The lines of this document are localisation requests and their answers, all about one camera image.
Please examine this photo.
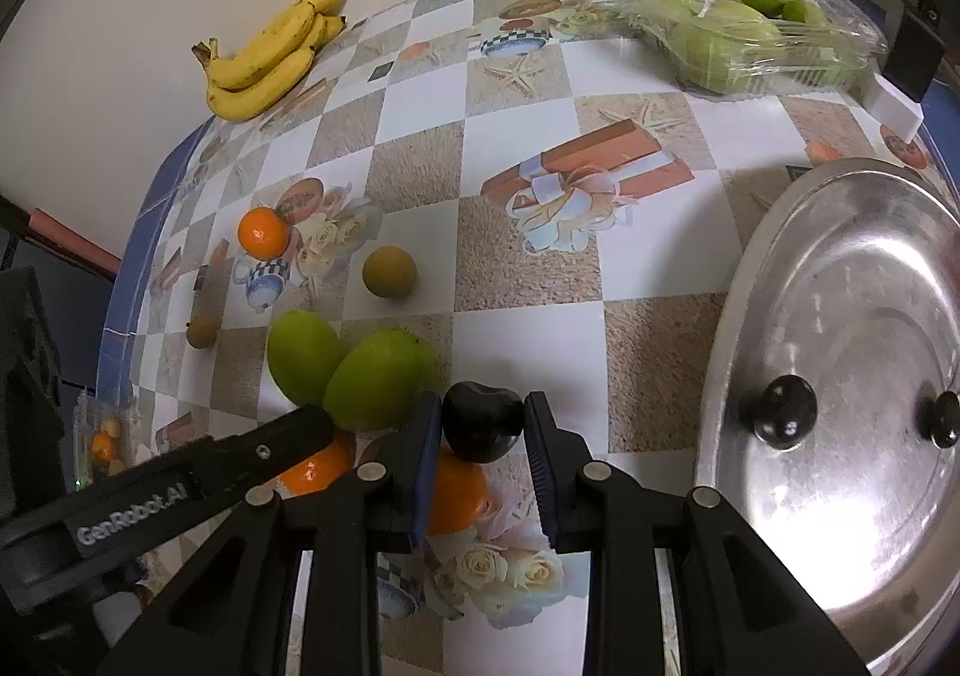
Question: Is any green mango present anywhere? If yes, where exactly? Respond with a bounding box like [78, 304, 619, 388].
[267, 310, 342, 409]
[322, 329, 440, 432]

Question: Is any clear plastic clamshell box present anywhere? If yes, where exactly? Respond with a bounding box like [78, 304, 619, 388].
[606, 0, 890, 95]

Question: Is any black power adapter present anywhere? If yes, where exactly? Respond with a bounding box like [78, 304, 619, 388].
[883, 0, 944, 103]

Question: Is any clear plastic packet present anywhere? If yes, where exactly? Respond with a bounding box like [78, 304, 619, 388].
[73, 394, 137, 491]

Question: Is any steel bowl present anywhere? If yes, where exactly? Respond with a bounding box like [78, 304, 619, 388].
[694, 158, 960, 673]

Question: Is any small orange mandarin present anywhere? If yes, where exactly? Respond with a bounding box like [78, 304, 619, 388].
[238, 207, 291, 259]

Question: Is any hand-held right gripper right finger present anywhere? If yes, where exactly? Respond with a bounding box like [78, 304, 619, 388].
[523, 391, 871, 676]

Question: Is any reddish brown wooden rail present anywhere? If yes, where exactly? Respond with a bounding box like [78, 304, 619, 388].
[26, 209, 122, 276]

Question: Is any white socket block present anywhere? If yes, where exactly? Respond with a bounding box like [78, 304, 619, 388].
[868, 71, 925, 140]

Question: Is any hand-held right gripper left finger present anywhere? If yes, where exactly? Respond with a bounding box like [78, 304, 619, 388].
[97, 391, 443, 676]

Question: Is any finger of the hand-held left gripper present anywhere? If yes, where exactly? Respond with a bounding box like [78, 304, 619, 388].
[193, 406, 335, 504]

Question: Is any yellow banana bunch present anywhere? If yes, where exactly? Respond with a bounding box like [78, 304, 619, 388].
[191, 0, 348, 123]

